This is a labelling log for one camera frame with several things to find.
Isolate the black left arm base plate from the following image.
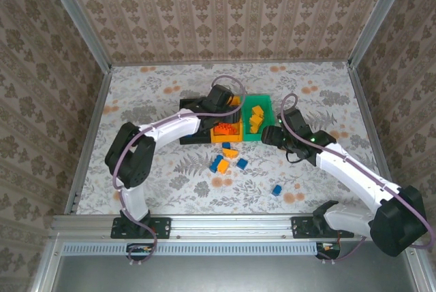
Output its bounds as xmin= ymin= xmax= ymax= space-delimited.
xmin=110 ymin=216 xmax=172 ymax=240

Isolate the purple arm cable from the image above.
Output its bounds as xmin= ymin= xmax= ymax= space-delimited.
xmin=279 ymin=93 xmax=430 ymax=265
xmin=112 ymin=76 xmax=248 ymax=267

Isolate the green plastic storage bin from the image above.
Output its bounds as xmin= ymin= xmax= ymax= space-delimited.
xmin=240 ymin=93 xmax=277 ymax=142

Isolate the aluminium frame corner post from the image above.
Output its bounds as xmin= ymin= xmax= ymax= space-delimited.
xmin=347 ymin=0 xmax=416 ymax=69
xmin=39 ymin=0 xmax=113 ymax=72

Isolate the thin black cable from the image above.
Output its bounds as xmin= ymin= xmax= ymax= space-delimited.
xmin=285 ymin=147 xmax=302 ymax=164

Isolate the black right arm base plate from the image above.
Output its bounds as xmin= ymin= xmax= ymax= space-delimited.
xmin=291 ymin=215 xmax=355 ymax=240

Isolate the aluminium frame side rail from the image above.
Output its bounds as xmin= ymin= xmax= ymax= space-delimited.
xmin=63 ymin=65 xmax=113 ymax=216
xmin=346 ymin=62 xmax=392 ymax=184

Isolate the grey slotted cable duct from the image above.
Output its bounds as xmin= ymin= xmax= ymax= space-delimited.
xmin=62 ymin=241 xmax=321 ymax=257

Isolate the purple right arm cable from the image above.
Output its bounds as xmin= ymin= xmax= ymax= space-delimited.
xmin=279 ymin=93 xmax=430 ymax=265

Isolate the grey metal shelf plate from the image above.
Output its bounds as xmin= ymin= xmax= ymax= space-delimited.
xmin=50 ymin=254 xmax=418 ymax=292

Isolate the yellow plastic storage bin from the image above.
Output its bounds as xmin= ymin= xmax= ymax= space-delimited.
xmin=209 ymin=95 xmax=245 ymax=144

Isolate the long blue lego brick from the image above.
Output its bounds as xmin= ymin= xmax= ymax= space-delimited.
xmin=208 ymin=154 xmax=224 ymax=173

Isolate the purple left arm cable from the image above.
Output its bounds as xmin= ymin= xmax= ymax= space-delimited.
xmin=112 ymin=76 xmax=248 ymax=267

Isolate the black plastic storage bin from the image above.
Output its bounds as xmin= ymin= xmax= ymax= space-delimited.
xmin=179 ymin=97 xmax=214 ymax=146

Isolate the small electronics connector box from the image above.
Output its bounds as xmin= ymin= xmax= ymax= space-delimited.
xmin=126 ymin=242 xmax=155 ymax=259

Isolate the aluminium frame upright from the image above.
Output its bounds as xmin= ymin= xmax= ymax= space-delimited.
xmin=30 ymin=237 xmax=64 ymax=292

